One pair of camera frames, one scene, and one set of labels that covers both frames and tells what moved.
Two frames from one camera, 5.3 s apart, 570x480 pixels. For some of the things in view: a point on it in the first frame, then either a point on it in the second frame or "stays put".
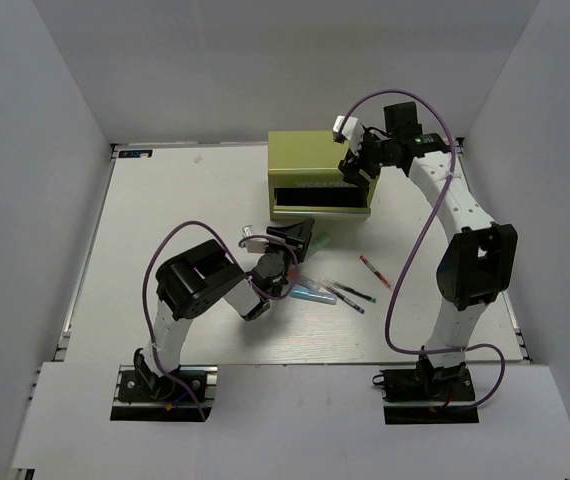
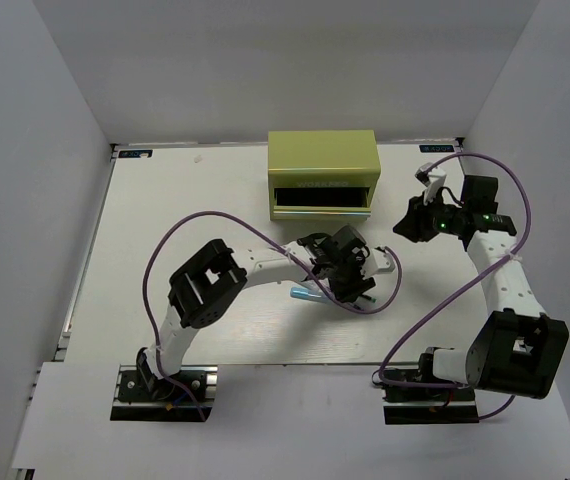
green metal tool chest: [304, 180] stays put
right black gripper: [353, 164] → [414, 226]
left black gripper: [297, 235] → [358, 285]
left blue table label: [135, 153] stays put
